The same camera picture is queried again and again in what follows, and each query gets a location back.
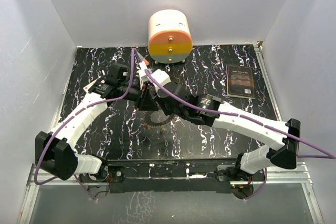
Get aluminium frame rail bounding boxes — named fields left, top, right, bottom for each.
left=18, top=162, right=324, bottom=223

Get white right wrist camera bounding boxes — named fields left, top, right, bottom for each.
left=151, top=69, right=171, bottom=86

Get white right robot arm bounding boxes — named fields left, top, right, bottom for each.
left=155, top=82, right=301, bottom=180

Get round three-drawer cabinet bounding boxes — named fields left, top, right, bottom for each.
left=148, top=9, right=193, bottom=64

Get black disc with keyrings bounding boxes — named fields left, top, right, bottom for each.
left=142, top=110, right=178, bottom=129

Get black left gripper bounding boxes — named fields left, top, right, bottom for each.
left=118, top=80, right=159, bottom=111

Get dark brown book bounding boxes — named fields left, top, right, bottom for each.
left=226, top=65, right=255, bottom=99

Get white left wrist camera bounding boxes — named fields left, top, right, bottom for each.
left=138, top=61, right=149, bottom=83

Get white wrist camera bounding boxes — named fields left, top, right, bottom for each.
left=151, top=69, right=171, bottom=86
left=138, top=61, right=149, bottom=83

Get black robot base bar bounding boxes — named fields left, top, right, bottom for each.
left=79, top=158, right=265, bottom=194

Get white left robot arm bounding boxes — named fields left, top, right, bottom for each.
left=35, top=62, right=160, bottom=182

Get pale green staples box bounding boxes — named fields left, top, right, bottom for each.
left=83, top=77, right=102, bottom=93

